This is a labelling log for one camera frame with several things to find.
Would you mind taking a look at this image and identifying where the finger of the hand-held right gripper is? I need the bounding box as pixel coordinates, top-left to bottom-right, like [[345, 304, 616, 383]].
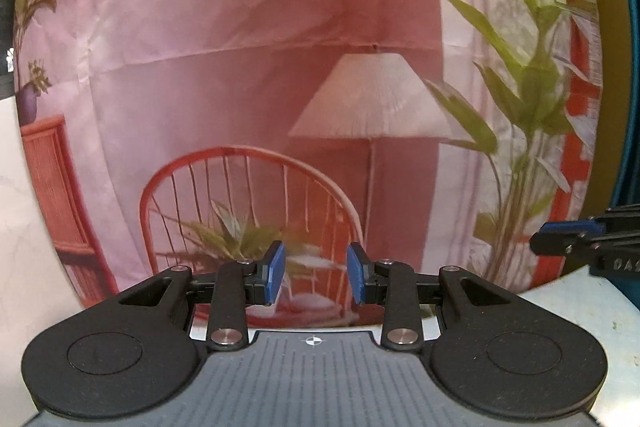
[[530, 219, 607, 259]]

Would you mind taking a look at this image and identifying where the pink printed backdrop cloth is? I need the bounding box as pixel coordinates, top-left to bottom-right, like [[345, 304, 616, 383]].
[[14, 0, 602, 324]]

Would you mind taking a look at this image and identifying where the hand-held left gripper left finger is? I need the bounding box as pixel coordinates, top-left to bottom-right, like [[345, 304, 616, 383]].
[[118, 241, 288, 353]]

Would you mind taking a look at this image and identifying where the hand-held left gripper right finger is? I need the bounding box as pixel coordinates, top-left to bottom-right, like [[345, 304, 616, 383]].
[[346, 241, 522, 353]]

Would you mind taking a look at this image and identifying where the teal curved object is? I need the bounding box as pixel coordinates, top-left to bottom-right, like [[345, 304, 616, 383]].
[[602, 0, 640, 210]]

